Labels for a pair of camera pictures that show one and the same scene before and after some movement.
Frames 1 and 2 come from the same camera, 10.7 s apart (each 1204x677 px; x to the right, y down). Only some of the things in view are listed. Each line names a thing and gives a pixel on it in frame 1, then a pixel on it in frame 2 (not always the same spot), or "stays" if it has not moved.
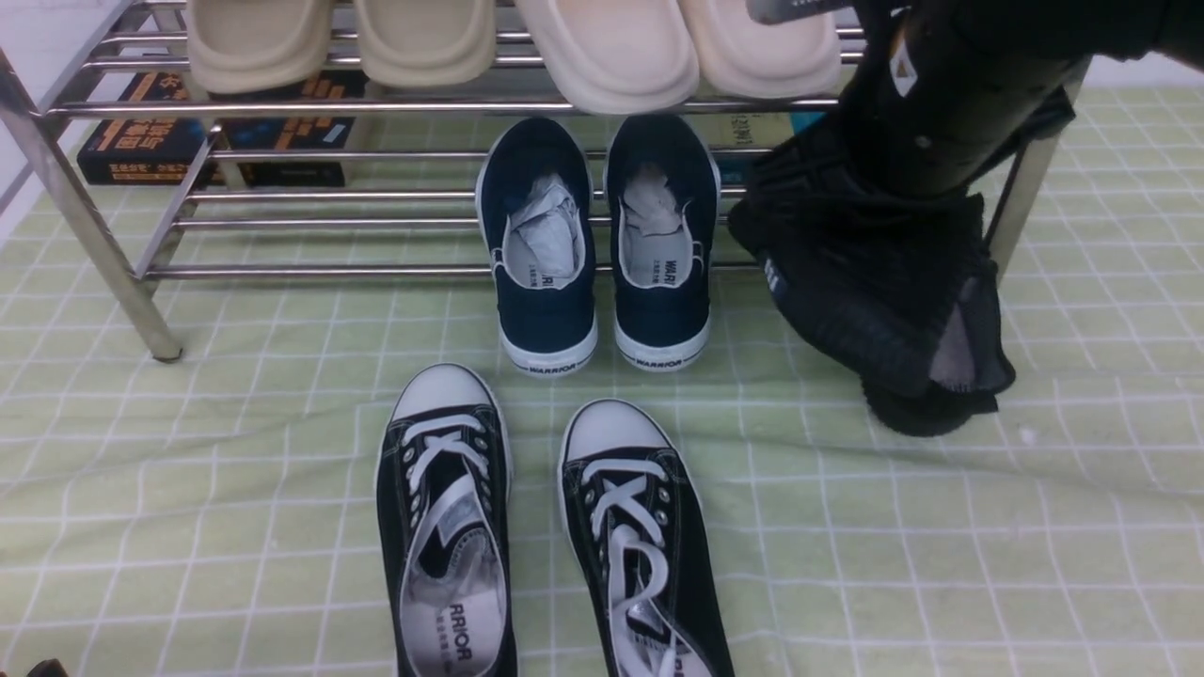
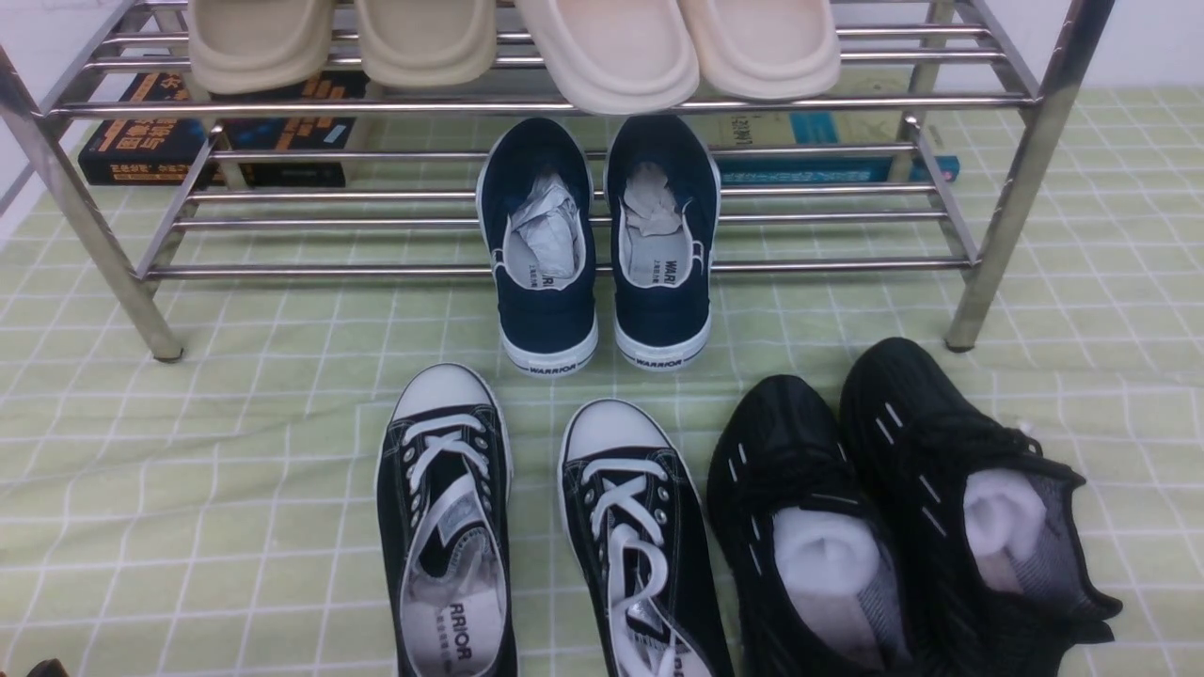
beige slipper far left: (258, 46) stays
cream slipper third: (619, 57) stays
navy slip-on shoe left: (535, 192) stays
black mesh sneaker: (899, 293) → (980, 519)
